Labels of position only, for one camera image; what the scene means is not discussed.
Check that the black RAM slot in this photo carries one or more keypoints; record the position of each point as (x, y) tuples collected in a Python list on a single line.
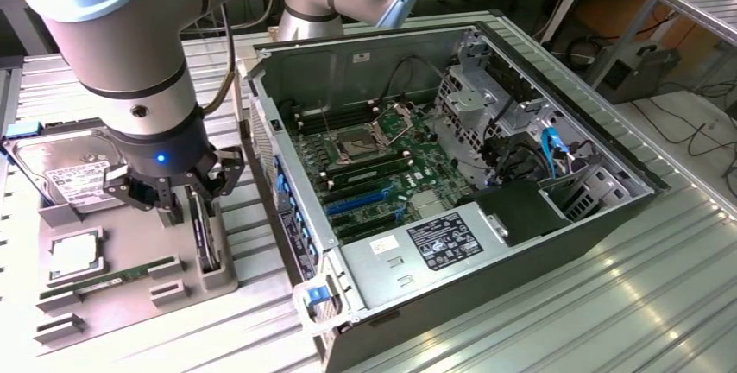
[(334, 118)]

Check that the silver CPU chip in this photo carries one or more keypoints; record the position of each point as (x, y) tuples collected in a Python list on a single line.
[(75, 256)]

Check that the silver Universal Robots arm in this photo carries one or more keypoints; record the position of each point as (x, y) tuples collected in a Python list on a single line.
[(133, 45)]

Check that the silver power supply unit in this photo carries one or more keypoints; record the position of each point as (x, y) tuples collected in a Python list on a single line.
[(426, 256)]

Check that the metal socket cover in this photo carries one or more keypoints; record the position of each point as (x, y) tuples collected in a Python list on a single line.
[(395, 120)]

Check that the black expansion slot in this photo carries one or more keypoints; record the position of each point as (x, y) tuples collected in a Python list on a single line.
[(363, 223)]

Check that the green RAM stick black chips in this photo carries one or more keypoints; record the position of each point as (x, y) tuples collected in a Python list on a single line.
[(369, 173)]

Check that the open black PC case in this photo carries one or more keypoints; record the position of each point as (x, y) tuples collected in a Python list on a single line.
[(519, 261)]

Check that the thin metal locking lever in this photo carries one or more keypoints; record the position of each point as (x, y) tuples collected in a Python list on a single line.
[(327, 124)]

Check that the silver chipset heatsink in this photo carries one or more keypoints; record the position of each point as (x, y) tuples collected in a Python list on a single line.
[(432, 204)]

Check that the silver hard disk drive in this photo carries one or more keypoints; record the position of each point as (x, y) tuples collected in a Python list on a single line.
[(63, 161)]

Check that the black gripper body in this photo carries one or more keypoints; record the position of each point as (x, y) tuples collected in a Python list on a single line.
[(162, 148)]

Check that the blue expansion slot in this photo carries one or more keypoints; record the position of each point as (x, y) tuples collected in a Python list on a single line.
[(354, 201)]

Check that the blue disk connector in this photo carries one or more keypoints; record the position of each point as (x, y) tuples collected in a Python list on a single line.
[(26, 130)]

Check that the metal disk bay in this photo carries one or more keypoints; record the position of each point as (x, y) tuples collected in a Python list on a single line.
[(478, 101)]

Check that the CPU socket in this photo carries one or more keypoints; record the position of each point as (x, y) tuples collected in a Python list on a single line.
[(358, 145)]

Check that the black graphics card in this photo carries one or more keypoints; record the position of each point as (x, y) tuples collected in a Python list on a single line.
[(205, 235)]

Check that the black box device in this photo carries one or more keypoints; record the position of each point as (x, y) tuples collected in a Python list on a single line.
[(639, 73)]

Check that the blue case latch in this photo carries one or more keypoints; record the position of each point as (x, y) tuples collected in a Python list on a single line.
[(315, 296)]

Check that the grey parts rack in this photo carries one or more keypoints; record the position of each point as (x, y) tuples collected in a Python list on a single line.
[(133, 269)]

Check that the black plastic shroud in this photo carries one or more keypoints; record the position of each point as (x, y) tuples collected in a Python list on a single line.
[(519, 209)]

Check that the green motherboard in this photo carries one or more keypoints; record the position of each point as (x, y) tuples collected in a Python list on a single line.
[(426, 135)]

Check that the metal slat frame table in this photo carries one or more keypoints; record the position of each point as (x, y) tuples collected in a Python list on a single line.
[(703, 14)]

